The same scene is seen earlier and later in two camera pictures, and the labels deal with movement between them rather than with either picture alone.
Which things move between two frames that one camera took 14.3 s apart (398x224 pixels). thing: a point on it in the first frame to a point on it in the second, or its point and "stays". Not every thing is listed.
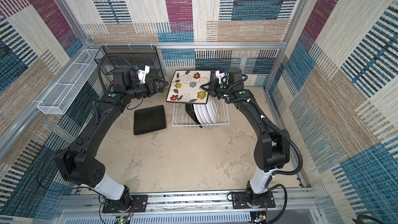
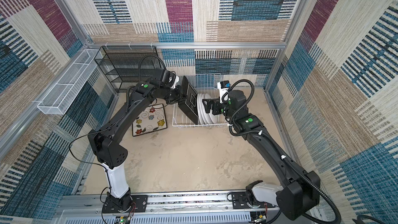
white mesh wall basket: [58, 99] stays
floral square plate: [185, 87] to [154, 119]
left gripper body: [148, 89] to [174, 96]
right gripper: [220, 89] to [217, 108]
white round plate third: [212, 109] stays
